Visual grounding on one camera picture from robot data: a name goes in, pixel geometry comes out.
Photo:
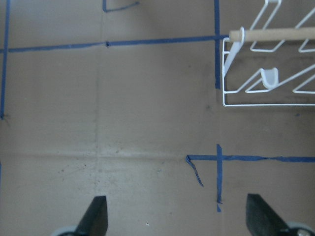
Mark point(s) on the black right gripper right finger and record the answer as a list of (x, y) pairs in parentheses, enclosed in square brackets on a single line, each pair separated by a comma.
[(262, 220)]

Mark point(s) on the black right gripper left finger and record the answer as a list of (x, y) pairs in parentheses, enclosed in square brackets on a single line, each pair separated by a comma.
[(95, 220)]

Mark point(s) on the white wire cup rack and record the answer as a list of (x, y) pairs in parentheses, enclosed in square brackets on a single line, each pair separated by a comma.
[(268, 54)]

